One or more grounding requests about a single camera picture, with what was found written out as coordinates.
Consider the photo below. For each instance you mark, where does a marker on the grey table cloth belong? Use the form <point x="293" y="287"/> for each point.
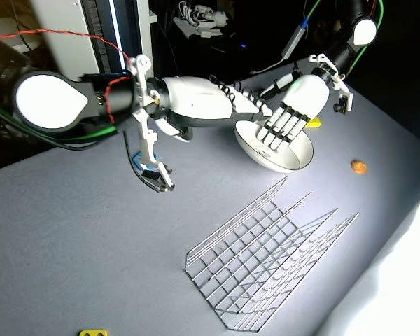
<point x="91" y="227"/>

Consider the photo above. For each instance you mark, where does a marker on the blue pentagon block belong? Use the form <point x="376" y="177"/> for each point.
<point x="137" y="161"/>

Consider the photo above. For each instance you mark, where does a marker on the spare white robot hand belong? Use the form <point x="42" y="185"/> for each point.
<point x="203" y="17"/>

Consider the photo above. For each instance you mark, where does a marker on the yellow rectangular block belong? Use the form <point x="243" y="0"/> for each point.
<point x="315" y="123"/>

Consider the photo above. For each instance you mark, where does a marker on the yellow block with holes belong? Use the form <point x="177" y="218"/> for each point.
<point x="92" y="333"/>

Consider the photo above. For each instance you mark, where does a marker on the small orange toy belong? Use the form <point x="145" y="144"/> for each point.
<point x="358" y="167"/>

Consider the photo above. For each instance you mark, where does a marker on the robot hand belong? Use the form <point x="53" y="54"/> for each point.
<point x="308" y="94"/>
<point x="196" y="101"/>

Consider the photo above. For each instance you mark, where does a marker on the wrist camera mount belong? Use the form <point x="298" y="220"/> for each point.
<point x="147" y="140"/>
<point x="346" y="98"/>

